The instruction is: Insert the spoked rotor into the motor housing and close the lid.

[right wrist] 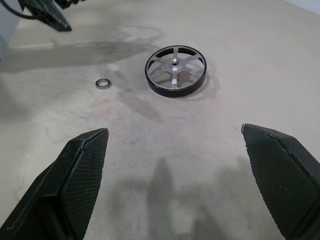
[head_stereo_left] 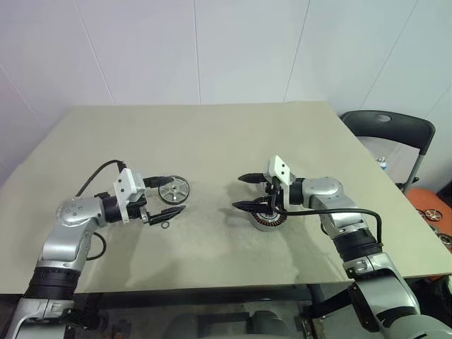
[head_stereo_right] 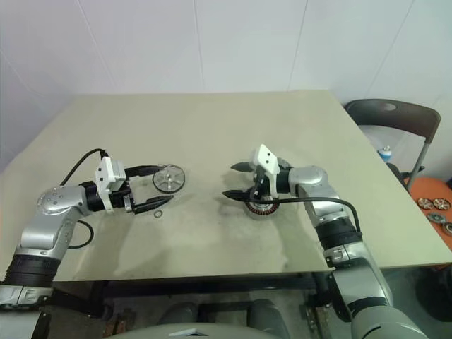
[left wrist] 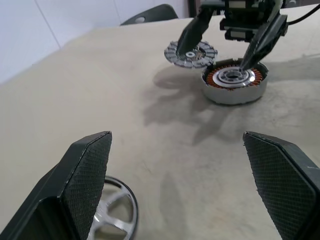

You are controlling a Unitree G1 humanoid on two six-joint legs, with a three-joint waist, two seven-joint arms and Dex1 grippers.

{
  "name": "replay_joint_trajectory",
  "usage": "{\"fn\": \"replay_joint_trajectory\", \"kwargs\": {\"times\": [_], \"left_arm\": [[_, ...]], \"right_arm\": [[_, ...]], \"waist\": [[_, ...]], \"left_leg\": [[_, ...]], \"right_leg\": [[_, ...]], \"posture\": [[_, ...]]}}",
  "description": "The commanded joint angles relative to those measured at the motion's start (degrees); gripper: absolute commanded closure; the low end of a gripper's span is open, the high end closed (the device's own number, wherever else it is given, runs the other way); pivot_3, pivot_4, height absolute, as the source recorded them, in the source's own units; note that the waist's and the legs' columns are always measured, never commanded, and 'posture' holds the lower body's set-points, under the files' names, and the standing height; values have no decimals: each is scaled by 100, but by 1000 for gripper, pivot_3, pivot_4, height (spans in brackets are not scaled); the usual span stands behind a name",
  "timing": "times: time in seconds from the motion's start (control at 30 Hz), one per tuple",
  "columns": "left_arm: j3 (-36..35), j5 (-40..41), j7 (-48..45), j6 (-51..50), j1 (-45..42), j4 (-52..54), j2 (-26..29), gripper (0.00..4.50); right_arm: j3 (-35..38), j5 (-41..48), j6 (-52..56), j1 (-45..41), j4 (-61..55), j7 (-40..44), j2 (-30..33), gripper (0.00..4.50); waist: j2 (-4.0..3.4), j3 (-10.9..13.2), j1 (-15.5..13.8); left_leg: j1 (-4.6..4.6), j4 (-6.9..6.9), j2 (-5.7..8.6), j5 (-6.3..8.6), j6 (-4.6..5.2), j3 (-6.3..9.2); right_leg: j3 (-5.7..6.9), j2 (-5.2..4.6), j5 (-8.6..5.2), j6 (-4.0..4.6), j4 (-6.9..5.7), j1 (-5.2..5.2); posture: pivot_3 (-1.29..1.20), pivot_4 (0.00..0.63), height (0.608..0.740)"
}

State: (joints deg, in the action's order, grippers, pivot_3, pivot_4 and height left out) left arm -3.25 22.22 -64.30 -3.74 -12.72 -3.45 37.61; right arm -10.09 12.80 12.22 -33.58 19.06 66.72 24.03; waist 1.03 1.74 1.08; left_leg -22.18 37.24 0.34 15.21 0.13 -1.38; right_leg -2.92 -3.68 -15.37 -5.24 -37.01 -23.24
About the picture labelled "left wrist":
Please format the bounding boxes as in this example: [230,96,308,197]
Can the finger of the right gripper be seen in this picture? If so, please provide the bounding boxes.
[175,6,215,58]
[239,14,289,74]

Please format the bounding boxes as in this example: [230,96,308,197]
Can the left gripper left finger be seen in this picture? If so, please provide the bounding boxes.
[0,130,113,240]

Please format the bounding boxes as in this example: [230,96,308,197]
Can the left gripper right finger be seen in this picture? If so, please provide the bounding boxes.
[242,130,320,240]

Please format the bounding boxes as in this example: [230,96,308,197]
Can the chrome spoked motor cover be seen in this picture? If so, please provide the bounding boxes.
[86,175,139,240]

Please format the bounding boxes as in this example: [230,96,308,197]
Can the silver motor housing copper windings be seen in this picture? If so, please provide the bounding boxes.
[201,58,269,106]

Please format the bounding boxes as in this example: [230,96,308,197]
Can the black folding chair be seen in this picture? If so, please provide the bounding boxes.
[119,3,180,27]

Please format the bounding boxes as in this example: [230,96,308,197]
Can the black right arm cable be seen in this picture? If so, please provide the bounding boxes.
[286,8,320,26]

